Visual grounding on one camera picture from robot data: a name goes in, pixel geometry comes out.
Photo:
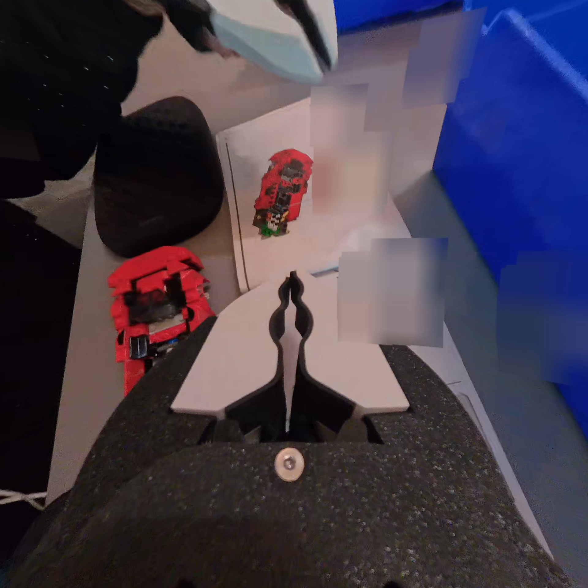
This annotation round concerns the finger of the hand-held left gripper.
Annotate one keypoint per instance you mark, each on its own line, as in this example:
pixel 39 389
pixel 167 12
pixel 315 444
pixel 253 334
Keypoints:
pixel 324 23
pixel 266 41

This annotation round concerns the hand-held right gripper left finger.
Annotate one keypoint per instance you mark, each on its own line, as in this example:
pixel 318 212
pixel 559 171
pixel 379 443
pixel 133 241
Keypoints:
pixel 229 367

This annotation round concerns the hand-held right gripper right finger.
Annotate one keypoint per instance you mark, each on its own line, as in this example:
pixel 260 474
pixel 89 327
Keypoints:
pixel 335 372

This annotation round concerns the red lego car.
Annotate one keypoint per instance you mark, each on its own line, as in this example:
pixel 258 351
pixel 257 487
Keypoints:
pixel 156 321

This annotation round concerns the lego instruction booklet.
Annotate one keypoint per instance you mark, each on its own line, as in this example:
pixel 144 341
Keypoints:
pixel 262 138

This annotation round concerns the black honeycomb cushion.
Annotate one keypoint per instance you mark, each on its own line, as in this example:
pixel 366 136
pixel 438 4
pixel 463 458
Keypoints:
pixel 156 179

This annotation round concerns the large blue plastic bin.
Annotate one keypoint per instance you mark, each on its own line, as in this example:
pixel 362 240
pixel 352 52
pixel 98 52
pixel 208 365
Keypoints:
pixel 514 160

